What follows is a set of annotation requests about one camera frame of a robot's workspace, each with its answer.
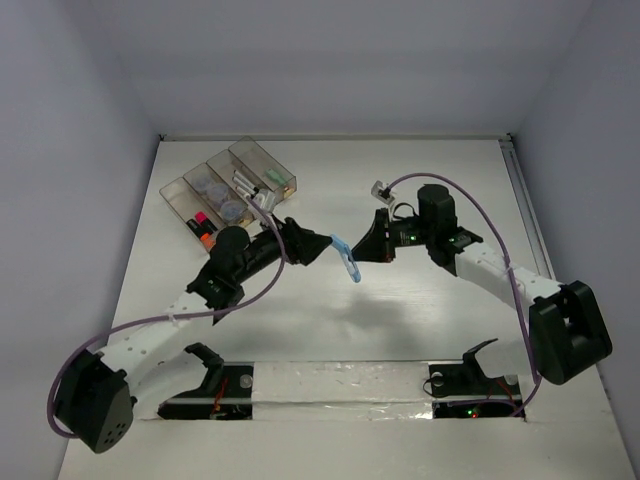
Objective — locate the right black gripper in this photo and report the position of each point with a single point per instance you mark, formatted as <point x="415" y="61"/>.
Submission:
<point x="375" y="246"/>

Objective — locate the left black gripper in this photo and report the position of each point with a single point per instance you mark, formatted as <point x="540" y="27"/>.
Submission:
<point x="302" y="245"/>

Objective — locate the clear jar of paperclips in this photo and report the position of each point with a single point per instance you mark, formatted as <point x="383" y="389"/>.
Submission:
<point x="231" y="210"/>

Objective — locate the orange highlighter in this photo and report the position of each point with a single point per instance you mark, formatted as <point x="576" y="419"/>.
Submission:
<point x="207" y="241"/>

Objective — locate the black-capped white marker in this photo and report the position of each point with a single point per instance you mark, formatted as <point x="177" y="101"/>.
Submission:
<point x="257" y="191"/>

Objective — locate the pink highlighter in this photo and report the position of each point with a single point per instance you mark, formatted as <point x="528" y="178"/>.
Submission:
<point x="205" y="222"/>

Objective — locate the red-capped white marker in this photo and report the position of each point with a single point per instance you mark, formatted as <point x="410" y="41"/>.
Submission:
<point x="242" y="189"/>

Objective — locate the blue-capped white marker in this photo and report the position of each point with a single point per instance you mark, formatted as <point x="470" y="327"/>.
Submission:
<point x="239" y="177"/>

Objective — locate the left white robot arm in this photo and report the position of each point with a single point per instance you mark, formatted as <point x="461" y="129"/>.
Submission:
<point x="94" y="396"/>

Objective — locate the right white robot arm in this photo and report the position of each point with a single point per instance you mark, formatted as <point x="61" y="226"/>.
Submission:
<point x="565" y="332"/>

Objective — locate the clear four-compartment organizer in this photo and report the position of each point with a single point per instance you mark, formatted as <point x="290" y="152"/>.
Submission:
<point x="245" y="155"/>

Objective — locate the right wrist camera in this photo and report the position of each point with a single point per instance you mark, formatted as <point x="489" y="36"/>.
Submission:
<point x="383" y="193"/>

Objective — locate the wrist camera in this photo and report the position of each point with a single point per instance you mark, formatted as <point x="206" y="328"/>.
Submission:
<point x="383" y="193"/>
<point x="265" y="200"/>

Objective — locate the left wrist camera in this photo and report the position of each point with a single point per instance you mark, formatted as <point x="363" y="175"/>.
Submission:
<point x="265" y="200"/>

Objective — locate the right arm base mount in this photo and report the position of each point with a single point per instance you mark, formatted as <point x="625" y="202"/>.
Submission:
<point x="461" y="390"/>

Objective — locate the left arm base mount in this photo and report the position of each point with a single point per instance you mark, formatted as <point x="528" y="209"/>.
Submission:
<point x="224" y="394"/>

